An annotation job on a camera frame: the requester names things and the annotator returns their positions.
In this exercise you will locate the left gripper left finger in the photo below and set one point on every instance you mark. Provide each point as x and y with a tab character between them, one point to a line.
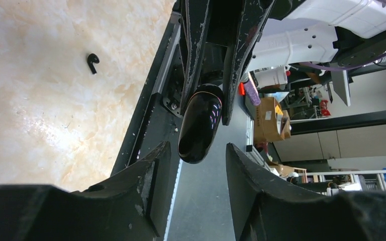
126	206

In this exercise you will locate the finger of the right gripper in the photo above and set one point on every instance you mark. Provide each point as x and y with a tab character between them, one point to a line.
248	25
195	19

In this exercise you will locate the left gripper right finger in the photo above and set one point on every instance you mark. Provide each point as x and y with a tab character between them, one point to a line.
266	207

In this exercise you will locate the black earbud charging case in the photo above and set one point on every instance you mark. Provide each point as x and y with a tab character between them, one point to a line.
200	123

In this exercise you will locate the black earbud front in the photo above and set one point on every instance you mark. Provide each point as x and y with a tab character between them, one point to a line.
91	60

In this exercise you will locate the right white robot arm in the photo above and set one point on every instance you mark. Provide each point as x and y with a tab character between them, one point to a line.
258	38

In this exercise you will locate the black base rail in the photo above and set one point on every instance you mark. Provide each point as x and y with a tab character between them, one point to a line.
154	120

